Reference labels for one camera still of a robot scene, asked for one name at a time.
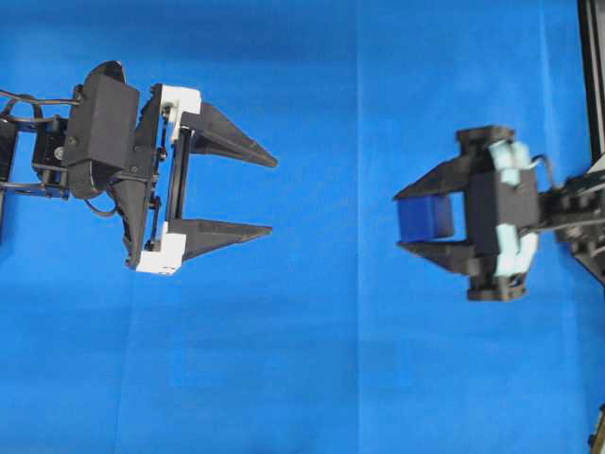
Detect blue block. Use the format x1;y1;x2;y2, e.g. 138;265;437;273
396;195;455;242

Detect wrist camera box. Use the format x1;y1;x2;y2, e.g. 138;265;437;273
465;169;540;256
60;60;157;247

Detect black aluminium frame rail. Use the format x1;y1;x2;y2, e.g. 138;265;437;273
578;0;604;164

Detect blue table cloth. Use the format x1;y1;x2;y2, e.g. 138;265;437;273
1;1;604;453

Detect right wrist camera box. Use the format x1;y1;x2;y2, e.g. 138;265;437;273
465;169;540;256

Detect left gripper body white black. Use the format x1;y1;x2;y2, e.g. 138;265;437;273
123;84;201;275

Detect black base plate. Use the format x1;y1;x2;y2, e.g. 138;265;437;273
570;240;604;285

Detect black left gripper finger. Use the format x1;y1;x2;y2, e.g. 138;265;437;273
181;102;278;167
168;218;272;261

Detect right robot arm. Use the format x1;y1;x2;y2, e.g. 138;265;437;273
393;126;604;301

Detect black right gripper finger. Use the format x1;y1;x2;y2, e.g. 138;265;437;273
393;156;472;201
397;240;477;274

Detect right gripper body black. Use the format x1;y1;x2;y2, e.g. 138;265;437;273
456;126;539;302

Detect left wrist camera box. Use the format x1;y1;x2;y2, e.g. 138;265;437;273
60;60;157;247

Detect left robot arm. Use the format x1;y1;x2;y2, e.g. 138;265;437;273
1;76;277;275

